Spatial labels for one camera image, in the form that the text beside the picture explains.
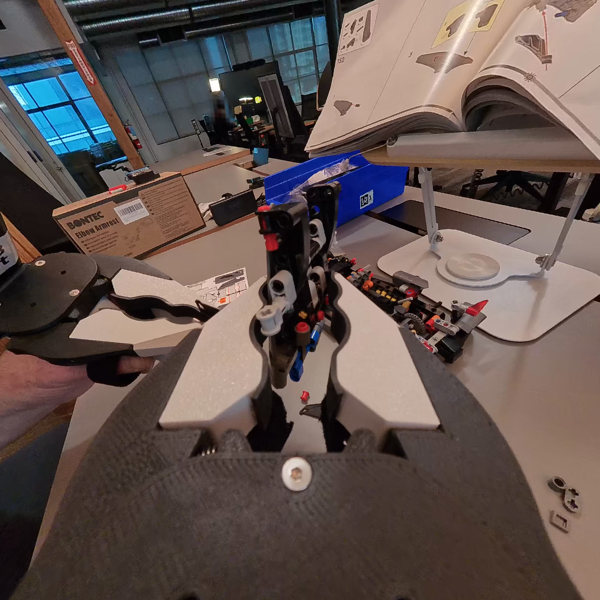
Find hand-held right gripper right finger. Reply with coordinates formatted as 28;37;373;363
326;272;442;432

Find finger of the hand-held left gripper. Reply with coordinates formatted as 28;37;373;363
109;268;219;323
69;309;207;359

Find person's left hand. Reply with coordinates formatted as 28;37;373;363
0;356;156;450

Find lego car chassis model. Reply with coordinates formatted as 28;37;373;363
328;255;488;364

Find blue storage bin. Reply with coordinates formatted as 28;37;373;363
264;150;409;228

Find wooden post with red sign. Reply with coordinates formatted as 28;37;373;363
37;0;146;169

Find white book stand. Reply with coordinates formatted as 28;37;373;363
363;129;600;343

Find large dark wall screen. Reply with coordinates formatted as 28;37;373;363
218;61;282;101

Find grey black lego door assembly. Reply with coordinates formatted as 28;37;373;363
255;180;343;390

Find clear plastic parts bags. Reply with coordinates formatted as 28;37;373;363
291;158;364;198

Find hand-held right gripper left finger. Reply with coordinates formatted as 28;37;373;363
158;276;275;434

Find open instruction booklet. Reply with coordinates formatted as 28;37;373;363
305;0;600;160

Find black power adapter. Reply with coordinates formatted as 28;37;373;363
208;189;258;226

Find brown cardboard box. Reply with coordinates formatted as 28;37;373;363
52;172;206;258

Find black monitor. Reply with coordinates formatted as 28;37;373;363
258;74;296;140

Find lego sticker sheet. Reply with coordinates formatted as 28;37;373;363
187;267;248;305

